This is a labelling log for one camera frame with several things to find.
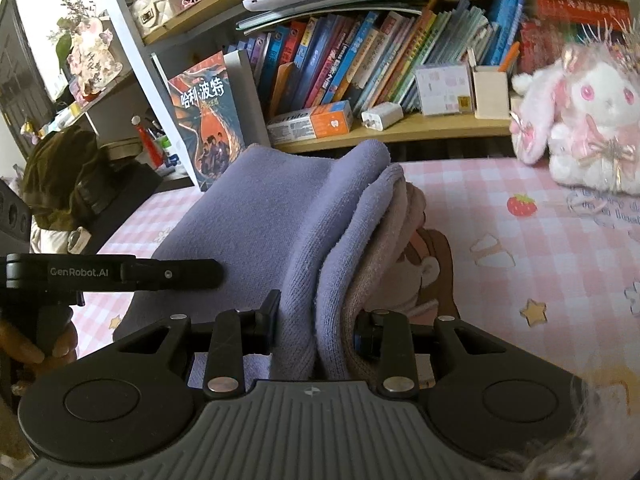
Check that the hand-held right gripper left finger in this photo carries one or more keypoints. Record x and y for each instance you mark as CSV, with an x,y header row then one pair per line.
x,y
267,320

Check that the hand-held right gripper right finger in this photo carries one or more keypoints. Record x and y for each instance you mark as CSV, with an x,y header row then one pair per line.
x,y
362,347

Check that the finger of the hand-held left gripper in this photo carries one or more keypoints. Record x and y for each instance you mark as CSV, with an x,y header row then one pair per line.
x,y
170,274

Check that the purple and brown sweater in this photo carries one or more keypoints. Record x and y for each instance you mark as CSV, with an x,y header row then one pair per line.
x,y
250,220

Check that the person's left forearm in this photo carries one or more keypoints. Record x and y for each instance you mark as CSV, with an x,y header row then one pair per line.
x,y
10,430

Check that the person's left hand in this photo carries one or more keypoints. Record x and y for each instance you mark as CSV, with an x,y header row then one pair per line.
x,y
20,345

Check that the white wristwatch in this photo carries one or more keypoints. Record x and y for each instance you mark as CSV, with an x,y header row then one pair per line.
x,y
78,240

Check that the white tub with green lid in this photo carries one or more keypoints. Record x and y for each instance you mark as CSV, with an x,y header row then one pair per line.
x,y
171,152

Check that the fantasy novel book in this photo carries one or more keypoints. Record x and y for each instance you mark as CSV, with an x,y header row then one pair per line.
x,y
210,120

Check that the pink checkered cartoon desk mat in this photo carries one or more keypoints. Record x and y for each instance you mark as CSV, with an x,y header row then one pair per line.
x,y
500,240

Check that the orange and white box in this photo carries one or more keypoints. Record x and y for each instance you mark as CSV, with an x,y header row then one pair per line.
x,y
310,124

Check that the flower plaque ornament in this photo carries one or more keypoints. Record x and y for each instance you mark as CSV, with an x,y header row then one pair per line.
x,y
92,65

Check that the white wooden bookshelf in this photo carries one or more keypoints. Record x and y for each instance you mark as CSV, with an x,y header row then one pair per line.
x,y
425,127

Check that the white charger block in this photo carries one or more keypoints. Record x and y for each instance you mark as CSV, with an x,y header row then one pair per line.
x,y
382,117

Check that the white quilted handbag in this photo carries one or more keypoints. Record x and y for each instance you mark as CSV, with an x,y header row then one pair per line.
x,y
157,7

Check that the white card box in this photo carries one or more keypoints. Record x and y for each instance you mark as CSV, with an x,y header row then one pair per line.
x,y
444,90

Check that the row of colourful books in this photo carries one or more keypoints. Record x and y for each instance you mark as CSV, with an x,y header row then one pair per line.
x,y
350,60

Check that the wooden pen holder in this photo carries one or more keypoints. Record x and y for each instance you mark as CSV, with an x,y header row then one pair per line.
x,y
491,94

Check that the flat stack of thin booklets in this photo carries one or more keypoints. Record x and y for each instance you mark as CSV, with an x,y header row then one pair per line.
x,y
325,17

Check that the orange pen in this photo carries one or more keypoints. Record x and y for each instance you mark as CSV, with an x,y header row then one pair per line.
x,y
510,57

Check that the white pink plush bunny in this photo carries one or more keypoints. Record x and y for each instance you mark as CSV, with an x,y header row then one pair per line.
x,y
595,110

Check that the red patterned book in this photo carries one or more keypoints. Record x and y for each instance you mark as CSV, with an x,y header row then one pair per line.
x,y
550,45

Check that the red thick book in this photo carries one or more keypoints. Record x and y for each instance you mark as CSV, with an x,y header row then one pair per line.
x,y
580,7

